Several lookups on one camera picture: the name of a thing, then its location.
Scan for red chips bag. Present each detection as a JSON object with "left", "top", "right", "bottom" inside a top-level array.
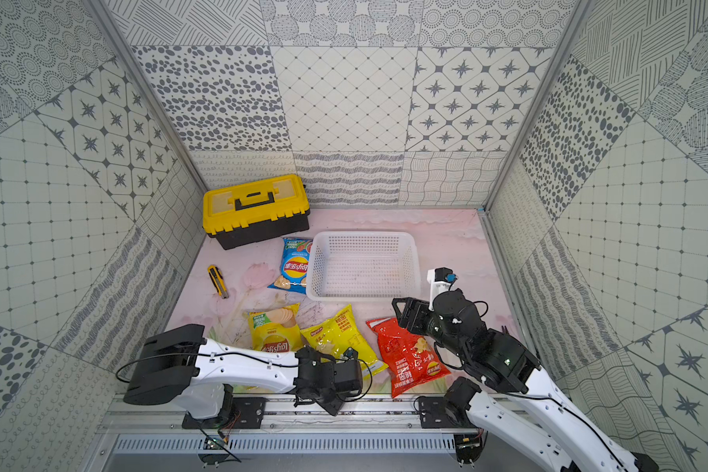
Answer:
[{"left": 366, "top": 317, "right": 450, "bottom": 398}]

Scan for yellow chips bag orange print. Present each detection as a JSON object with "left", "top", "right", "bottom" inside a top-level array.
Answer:
[{"left": 301, "top": 305, "right": 387, "bottom": 376}]

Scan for yellow Lays chips bag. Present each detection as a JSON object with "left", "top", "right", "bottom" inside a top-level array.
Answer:
[{"left": 246, "top": 303, "right": 305, "bottom": 353}]

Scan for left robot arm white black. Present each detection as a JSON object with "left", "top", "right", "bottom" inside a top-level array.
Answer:
[{"left": 115, "top": 324, "right": 367, "bottom": 420}]

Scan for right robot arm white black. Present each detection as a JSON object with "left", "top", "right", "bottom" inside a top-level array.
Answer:
[{"left": 391, "top": 290, "right": 659, "bottom": 471}]

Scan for white plastic basket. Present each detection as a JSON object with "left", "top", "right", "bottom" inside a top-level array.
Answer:
[{"left": 306, "top": 231, "right": 421, "bottom": 303}]

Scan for blue chips bag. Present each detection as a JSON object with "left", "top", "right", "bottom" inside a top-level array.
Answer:
[{"left": 269, "top": 238, "right": 313, "bottom": 294}]

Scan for yellow black utility knife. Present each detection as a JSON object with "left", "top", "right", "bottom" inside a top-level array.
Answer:
[{"left": 208, "top": 265, "right": 229, "bottom": 299}]

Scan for yellow black toolbox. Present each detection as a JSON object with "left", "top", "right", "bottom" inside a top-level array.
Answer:
[{"left": 203, "top": 174, "right": 310, "bottom": 250}]

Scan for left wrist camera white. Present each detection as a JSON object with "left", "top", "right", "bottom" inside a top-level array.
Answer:
[{"left": 340, "top": 347, "right": 360, "bottom": 366}]

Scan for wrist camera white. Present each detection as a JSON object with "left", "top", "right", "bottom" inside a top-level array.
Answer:
[
  {"left": 427, "top": 267, "right": 457, "bottom": 311},
  {"left": 340, "top": 347, "right": 360, "bottom": 366}
]

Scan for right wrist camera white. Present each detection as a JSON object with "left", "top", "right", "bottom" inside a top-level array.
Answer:
[{"left": 427, "top": 267, "right": 457, "bottom": 311}]

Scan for aluminium rail frame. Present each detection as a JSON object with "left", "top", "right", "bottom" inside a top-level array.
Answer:
[{"left": 96, "top": 392, "right": 585, "bottom": 437}]

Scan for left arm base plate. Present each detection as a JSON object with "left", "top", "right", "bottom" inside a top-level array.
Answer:
[{"left": 181, "top": 395, "right": 267, "bottom": 431}]

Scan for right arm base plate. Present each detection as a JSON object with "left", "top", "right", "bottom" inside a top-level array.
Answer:
[{"left": 414, "top": 395, "right": 475, "bottom": 430}]

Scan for white slotted cable duct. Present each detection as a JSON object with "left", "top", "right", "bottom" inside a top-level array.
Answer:
[{"left": 114, "top": 433, "right": 455, "bottom": 457}]

